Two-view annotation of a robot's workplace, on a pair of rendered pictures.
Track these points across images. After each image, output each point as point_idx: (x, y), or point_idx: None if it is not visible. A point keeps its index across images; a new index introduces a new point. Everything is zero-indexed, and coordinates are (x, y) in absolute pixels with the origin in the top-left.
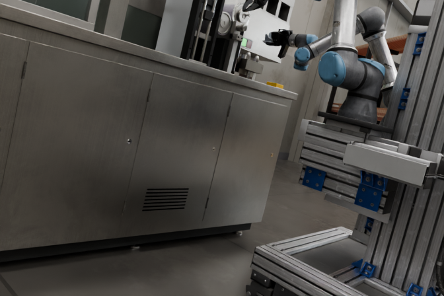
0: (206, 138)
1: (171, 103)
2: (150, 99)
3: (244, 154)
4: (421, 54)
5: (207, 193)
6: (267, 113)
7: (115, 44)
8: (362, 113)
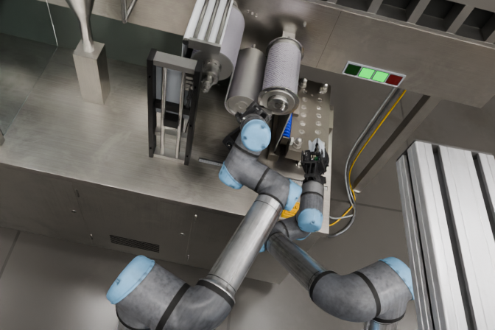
0: (168, 227)
1: (107, 201)
2: (80, 195)
3: None
4: None
5: (187, 253)
6: None
7: (12, 167)
8: None
